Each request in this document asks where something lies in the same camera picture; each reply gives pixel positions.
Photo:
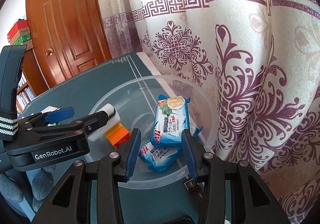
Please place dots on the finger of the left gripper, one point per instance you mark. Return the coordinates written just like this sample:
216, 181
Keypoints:
87, 124
50, 117

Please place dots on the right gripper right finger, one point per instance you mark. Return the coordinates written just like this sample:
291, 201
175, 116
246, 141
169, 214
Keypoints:
251, 199

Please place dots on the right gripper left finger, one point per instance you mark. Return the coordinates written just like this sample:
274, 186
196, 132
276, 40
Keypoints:
83, 184

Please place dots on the white blue medicine box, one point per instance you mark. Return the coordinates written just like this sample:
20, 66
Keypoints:
50, 109

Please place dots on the orange yellow toy brick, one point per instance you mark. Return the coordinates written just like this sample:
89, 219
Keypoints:
117, 135

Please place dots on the small blue cracker pack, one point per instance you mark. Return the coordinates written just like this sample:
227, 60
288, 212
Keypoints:
160, 157

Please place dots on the large blue cracker pack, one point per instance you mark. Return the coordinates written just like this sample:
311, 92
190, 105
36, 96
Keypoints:
171, 119

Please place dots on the grey gloved left hand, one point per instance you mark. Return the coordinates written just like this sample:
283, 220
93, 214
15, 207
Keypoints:
34, 186

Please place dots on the wooden bookshelf with books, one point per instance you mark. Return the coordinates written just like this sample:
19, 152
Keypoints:
32, 82

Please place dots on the clear plastic bowl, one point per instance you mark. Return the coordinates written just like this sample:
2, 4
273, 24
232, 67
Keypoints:
136, 100

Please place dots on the brass door knob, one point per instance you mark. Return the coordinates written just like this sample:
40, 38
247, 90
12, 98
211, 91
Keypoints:
49, 52

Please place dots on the green box on shelf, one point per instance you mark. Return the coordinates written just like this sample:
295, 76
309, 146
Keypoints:
22, 39

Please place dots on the wooden door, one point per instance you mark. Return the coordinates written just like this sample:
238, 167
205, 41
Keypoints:
74, 30

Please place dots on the tan box on shelf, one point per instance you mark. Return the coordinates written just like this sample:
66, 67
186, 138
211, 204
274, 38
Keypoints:
18, 34

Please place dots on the red box on shelf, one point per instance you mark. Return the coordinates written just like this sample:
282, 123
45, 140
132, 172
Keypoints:
20, 24

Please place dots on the purple patterned curtain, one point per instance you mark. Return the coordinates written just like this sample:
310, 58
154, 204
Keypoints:
258, 60

